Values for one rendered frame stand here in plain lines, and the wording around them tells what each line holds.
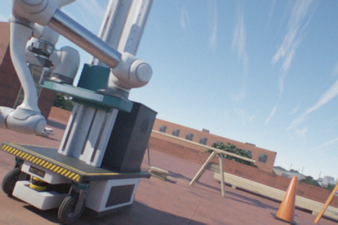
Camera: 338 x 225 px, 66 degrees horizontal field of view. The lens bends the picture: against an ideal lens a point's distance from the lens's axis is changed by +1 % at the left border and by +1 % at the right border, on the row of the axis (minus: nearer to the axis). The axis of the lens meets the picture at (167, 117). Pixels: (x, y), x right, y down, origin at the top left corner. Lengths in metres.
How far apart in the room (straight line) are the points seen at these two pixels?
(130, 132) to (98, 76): 0.45
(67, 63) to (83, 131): 0.49
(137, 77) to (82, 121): 0.74
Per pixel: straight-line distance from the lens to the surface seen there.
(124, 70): 1.44
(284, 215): 4.58
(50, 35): 1.73
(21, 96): 11.04
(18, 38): 1.54
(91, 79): 1.96
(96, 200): 1.76
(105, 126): 1.84
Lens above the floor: 0.62
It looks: 5 degrees up
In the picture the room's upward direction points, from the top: 17 degrees clockwise
